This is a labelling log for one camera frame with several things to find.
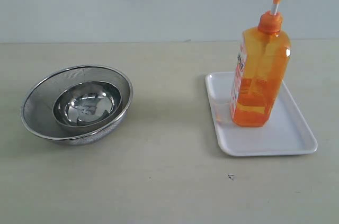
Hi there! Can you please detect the orange pump soap bottle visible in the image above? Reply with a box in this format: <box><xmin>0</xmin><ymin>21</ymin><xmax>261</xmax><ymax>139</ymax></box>
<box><xmin>229</xmin><ymin>0</ymin><xmax>291</xmax><ymax>127</ymax></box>

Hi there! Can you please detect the small stainless steel bowl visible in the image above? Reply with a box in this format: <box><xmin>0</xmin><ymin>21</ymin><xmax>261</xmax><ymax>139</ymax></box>
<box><xmin>52</xmin><ymin>80</ymin><xmax>123</xmax><ymax>131</ymax></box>

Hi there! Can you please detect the steel mesh colander bowl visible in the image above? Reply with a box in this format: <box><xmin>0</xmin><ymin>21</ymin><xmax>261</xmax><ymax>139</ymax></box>
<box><xmin>21</xmin><ymin>65</ymin><xmax>133</xmax><ymax>145</ymax></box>

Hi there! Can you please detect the white rectangular plastic tray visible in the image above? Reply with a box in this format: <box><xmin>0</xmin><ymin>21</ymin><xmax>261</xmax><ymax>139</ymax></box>
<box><xmin>205</xmin><ymin>71</ymin><xmax>318</xmax><ymax>157</ymax></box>

